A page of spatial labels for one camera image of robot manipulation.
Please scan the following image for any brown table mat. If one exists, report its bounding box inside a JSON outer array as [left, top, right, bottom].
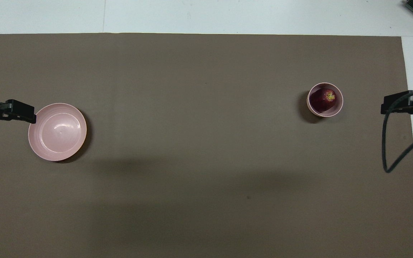
[[0, 33, 413, 258]]

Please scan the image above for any pink plate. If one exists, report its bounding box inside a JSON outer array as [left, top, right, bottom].
[[28, 103, 87, 162]]

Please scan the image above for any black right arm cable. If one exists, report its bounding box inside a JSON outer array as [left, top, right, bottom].
[[382, 89, 413, 174]]

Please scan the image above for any pink bowl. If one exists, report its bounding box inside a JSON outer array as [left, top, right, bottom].
[[307, 82, 344, 118]]

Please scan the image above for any red apple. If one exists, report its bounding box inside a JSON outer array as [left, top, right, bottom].
[[309, 88, 337, 113]]

